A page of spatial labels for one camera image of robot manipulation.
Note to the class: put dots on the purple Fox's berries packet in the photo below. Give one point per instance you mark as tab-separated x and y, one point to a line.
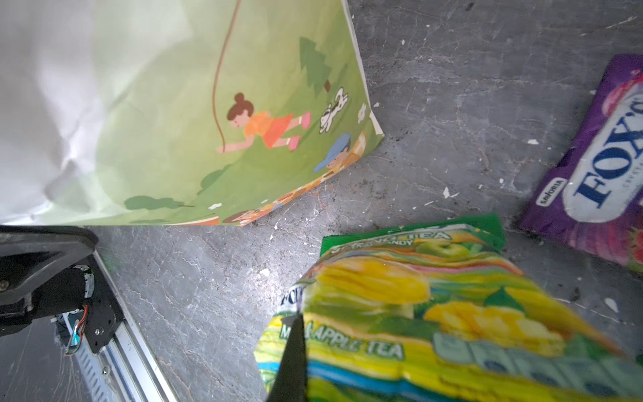
592	199

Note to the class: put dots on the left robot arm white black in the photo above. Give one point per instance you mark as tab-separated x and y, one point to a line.
45	271

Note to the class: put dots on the white paper gift bag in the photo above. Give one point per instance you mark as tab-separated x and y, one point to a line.
175	112

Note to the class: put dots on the aluminium rail frame front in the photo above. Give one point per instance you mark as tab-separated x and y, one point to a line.
126	369

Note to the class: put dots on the green snack packet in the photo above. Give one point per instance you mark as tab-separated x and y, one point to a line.
434	312

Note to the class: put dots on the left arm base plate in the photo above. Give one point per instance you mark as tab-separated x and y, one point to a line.
95	322

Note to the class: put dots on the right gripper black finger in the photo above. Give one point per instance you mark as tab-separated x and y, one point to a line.
291	379

